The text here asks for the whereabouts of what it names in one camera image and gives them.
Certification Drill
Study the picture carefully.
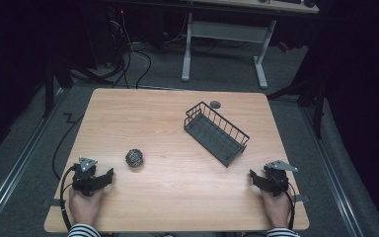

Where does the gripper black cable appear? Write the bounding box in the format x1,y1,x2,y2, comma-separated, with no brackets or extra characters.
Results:
59,165,77,232
281,182,298,231

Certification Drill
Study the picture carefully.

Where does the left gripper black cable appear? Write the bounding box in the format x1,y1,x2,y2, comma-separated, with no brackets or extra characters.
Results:
59,165,77,232

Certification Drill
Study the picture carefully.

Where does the white-framed wooden desk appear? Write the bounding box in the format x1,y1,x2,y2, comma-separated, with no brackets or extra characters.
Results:
181,0,320,90

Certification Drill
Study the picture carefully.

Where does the bundle of black floor cables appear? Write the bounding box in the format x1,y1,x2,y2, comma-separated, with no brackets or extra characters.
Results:
107,18,153,91

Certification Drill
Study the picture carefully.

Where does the black wire basket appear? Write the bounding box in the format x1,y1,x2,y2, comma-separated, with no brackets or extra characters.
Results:
183,101,251,169

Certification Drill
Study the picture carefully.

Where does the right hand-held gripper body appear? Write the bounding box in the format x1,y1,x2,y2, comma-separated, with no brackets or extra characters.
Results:
262,159,299,198

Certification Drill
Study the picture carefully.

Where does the person's left hand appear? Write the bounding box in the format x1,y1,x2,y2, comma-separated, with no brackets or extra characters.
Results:
68,188,105,227

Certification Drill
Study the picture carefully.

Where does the black metal stand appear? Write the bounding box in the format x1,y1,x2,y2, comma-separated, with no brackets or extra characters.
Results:
266,73,329,140
42,57,75,119

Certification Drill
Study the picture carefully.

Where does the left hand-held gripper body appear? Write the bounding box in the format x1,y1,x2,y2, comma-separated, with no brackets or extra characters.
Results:
71,156,99,198

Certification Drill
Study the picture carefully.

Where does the steel wool ball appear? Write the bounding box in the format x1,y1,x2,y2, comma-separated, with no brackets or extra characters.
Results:
124,148,144,168

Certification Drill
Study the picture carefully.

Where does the black floor cable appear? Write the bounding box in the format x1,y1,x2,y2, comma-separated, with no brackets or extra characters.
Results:
51,112,85,182

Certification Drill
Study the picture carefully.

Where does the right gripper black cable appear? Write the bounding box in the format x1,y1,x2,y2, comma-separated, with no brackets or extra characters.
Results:
281,182,298,231

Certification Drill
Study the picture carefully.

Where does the metal floor rail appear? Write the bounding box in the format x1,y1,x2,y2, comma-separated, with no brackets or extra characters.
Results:
300,105,364,237
0,87,68,236

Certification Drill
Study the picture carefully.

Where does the small red object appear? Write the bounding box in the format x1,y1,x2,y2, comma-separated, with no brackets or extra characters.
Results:
277,41,292,53

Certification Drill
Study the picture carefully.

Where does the person's right hand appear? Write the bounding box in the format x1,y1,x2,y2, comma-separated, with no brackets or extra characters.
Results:
260,189,293,229

